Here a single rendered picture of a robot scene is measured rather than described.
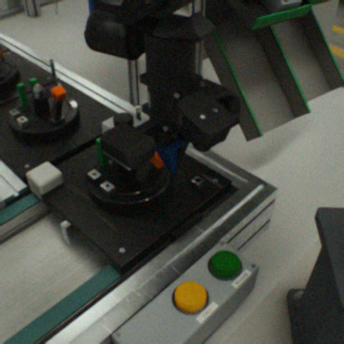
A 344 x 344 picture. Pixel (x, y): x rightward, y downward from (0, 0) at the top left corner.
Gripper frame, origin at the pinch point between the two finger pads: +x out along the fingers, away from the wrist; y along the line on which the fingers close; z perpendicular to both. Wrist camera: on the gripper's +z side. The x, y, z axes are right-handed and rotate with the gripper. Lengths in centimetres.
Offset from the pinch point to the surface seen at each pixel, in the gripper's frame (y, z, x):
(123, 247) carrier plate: -9.7, -0.3, 11.6
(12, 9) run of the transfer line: 39, -127, 18
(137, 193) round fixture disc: -2.1, -5.5, 9.7
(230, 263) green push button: -1.4, 12.1, 11.7
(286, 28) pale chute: 44.8, -10.7, -1.7
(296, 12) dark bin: 29.2, -0.6, -11.3
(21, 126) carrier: -6.1, -33.5, 8.5
